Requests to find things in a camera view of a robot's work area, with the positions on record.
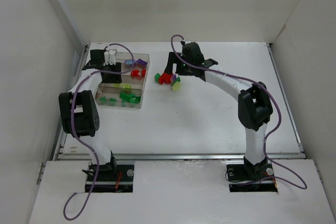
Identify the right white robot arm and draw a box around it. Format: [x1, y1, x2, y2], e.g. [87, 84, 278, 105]
[164, 42, 273, 175]

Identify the red arch lego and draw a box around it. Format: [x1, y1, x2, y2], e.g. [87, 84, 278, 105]
[131, 70, 141, 77]

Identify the purple square lego brick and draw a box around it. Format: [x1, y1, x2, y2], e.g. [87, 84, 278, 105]
[136, 59, 148, 68]

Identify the dark green flat lego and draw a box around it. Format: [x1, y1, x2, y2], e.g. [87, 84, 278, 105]
[119, 92, 136, 102]

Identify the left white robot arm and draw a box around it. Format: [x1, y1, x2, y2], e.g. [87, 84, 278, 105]
[58, 49, 122, 178]

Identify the large red lego block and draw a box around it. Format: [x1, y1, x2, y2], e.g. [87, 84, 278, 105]
[158, 73, 173, 84]

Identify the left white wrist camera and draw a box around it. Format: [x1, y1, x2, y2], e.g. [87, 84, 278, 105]
[104, 49, 118, 65]

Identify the lime lego pile block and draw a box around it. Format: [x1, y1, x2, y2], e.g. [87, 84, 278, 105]
[172, 81, 181, 92]

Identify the small green lego bottom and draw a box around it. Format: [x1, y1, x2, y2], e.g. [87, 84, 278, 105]
[99, 97, 107, 104]

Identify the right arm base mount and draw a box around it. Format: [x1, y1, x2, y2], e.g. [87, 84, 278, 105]
[225, 163, 278, 193]

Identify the green square lego in tray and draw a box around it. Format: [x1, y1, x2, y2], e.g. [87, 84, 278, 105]
[130, 97, 141, 104]

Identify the lime lego in tray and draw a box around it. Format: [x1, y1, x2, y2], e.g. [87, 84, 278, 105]
[122, 83, 132, 90]

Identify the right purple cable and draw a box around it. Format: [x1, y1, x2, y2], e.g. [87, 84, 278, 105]
[171, 34, 308, 190]

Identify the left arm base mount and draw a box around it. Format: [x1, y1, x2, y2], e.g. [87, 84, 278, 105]
[92, 164, 134, 193]

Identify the aluminium rail front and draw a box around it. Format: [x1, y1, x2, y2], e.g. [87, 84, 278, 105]
[56, 152, 306, 161]

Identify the clear compartment organizer tray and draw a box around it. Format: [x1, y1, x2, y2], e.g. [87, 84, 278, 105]
[95, 49, 150, 109]

